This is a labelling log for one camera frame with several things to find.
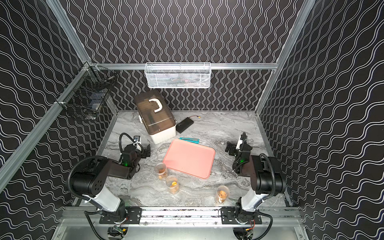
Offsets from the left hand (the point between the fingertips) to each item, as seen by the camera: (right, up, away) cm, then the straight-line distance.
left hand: (140, 142), depth 94 cm
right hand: (+61, -1, +2) cm, 61 cm away
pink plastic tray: (+31, -10, +2) cm, 33 cm away
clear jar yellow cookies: (+22, -21, -12) cm, 33 cm away
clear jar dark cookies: (+15, -15, -10) cm, 24 cm away
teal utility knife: (+35, 0, +9) cm, 36 cm away
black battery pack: (+26, +11, +15) cm, 32 cm away
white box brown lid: (+9, +14, +5) cm, 18 cm away
